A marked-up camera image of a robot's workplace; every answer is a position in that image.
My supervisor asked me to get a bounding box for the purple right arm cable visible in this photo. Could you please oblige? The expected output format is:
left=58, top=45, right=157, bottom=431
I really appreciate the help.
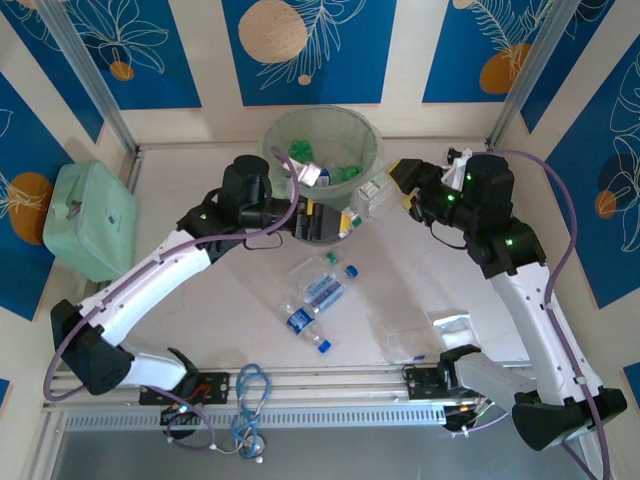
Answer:
left=448, top=148, right=615, bottom=480

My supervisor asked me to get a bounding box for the aluminium frame rail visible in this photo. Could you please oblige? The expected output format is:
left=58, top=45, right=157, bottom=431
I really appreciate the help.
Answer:
left=42, top=364, right=609, bottom=412

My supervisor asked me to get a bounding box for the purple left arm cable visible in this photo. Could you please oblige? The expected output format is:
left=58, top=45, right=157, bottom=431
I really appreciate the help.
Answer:
left=42, top=144, right=304, bottom=452

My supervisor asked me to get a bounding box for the thin black right gripper cable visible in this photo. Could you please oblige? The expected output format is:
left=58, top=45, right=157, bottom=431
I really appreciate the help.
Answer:
left=428, top=221, right=472, bottom=252

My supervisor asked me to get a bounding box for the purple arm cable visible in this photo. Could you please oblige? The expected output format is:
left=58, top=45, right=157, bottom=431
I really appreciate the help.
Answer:
left=448, top=148, right=615, bottom=480
left=42, top=144, right=304, bottom=452

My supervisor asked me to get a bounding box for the grey metal mesh bin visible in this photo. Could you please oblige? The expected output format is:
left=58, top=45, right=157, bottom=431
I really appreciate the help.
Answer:
left=257, top=105, right=387, bottom=247

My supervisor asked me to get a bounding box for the clear zip plastic bag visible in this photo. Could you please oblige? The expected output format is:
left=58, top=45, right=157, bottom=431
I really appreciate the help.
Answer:
left=386, top=324, right=445, bottom=365

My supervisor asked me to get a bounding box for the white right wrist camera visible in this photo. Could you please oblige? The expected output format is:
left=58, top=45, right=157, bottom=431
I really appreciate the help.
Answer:
left=442, top=146, right=474, bottom=189

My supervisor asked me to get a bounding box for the blue stethoscope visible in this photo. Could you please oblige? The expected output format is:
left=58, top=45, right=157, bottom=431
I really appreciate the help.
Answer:
left=207, top=363, right=274, bottom=464

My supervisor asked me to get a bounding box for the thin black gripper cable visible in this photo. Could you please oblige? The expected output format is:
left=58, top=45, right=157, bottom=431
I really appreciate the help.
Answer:
left=241, top=231, right=284, bottom=253
left=428, top=221, right=472, bottom=252

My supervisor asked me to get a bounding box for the thin black left gripper cable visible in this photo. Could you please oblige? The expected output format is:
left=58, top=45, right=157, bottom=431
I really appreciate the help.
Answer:
left=241, top=231, right=284, bottom=253

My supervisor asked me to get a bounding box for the translucent green bin liner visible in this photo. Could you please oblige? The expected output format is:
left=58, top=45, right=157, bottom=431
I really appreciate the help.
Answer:
left=259, top=106, right=385, bottom=202

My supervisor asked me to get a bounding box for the square soda water bottle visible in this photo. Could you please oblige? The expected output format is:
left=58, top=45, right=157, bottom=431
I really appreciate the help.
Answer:
left=299, top=263, right=360, bottom=316

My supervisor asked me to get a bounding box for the aluminium frame post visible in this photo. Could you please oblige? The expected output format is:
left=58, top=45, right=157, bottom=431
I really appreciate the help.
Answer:
left=487, top=0, right=581, bottom=147
left=37, top=0, right=141, bottom=155

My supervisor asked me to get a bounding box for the mint green zip case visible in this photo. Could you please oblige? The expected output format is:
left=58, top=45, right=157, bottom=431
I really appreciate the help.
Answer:
left=42, top=159, right=141, bottom=284

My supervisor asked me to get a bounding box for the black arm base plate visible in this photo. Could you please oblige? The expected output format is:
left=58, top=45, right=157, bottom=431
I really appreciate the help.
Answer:
left=138, top=372, right=232, bottom=407
left=403, top=364, right=452, bottom=402

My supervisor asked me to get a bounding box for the grey slotted cable duct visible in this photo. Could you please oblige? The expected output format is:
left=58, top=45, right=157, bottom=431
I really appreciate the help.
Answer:
left=62, top=405, right=447, bottom=432

